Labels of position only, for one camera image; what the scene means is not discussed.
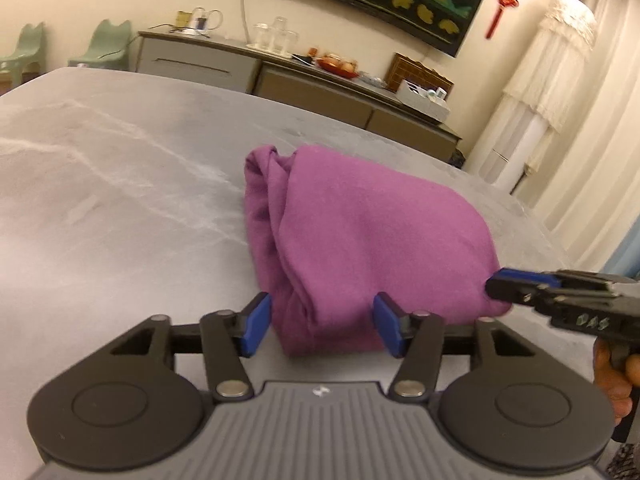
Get brown wicker basket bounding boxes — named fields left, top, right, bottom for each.
left=389, top=52, right=455, bottom=101

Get person's patterned clothing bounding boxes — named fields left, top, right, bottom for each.
left=605, top=440, right=640, bottom=480

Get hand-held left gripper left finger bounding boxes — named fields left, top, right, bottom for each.
left=107, top=291, right=273, bottom=403

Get glass electric kettle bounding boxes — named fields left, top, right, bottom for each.
left=175, top=7, right=223, bottom=36

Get green plastic chair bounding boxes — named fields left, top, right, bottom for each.
left=67, top=19, right=133, bottom=72
left=0, top=22, right=46, bottom=86

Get cream curtain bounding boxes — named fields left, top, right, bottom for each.
left=530, top=0, right=640, bottom=271

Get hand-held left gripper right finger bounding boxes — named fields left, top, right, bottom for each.
left=372, top=291, right=538, bottom=403

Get purple garment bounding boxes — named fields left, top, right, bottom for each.
left=243, top=144, right=513, bottom=358

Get white storage box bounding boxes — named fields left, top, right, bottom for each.
left=396, top=79, right=451, bottom=122

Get person's right hand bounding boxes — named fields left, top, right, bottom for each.
left=593, top=337, right=635, bottom=426

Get red plate of fruit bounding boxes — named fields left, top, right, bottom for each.
left=316, top=52, right=360, bottom=78

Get air conditioner with fringed cover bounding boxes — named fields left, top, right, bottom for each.
left=480, top=0, right=598, bottom=193

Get grey brown sideboard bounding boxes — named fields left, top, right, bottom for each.
left=136, top=30, right=463, bottom=163

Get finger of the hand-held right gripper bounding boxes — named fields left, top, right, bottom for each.
left=486, top=281, right=556, bottom=311
left=492, top=269, right=561, bottom=286

